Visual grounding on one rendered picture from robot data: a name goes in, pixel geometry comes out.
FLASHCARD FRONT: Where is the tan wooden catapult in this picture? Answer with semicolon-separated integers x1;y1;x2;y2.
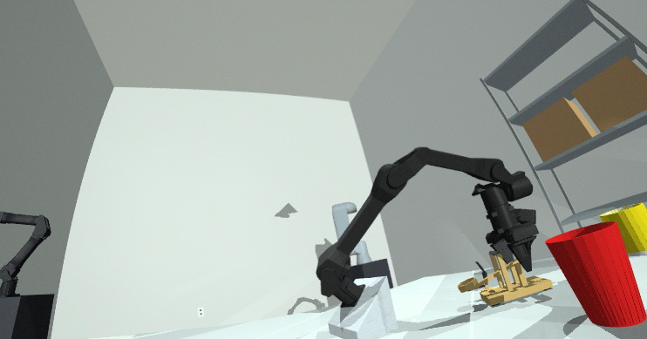
457;251;553;306

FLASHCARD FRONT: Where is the yellow cup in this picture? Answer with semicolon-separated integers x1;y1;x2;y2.
599;203;647;257

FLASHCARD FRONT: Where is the red cup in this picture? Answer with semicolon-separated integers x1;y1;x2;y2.
545;221;647;328

